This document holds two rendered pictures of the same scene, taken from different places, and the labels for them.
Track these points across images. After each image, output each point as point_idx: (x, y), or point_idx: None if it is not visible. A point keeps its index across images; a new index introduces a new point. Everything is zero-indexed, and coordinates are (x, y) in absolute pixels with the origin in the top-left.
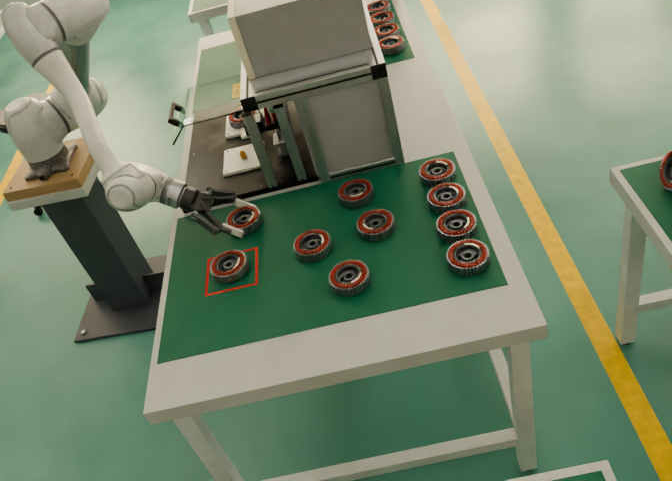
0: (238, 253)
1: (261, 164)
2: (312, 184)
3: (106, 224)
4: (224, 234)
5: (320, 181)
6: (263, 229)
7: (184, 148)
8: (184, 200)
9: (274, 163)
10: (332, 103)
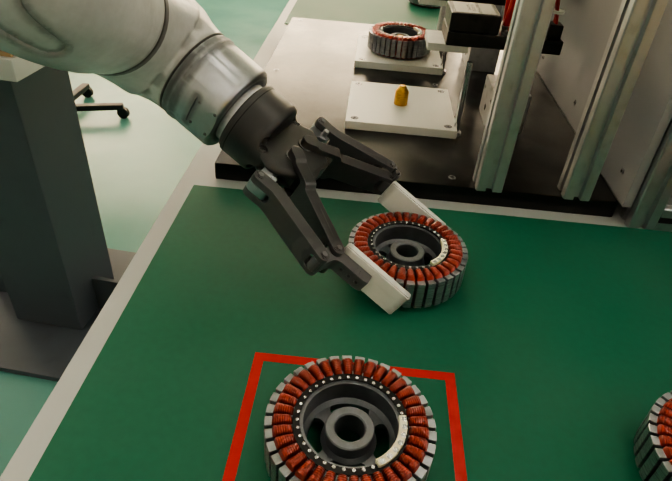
0: (401, 390)
1: (500, 111)
2: (596, 221)
3: (51, 164)
4: (328, 279)
5: (619, 221)
6: (466, 309)
7: (256, 61)
8: (245, 121)
9: (479, 139)
10: None
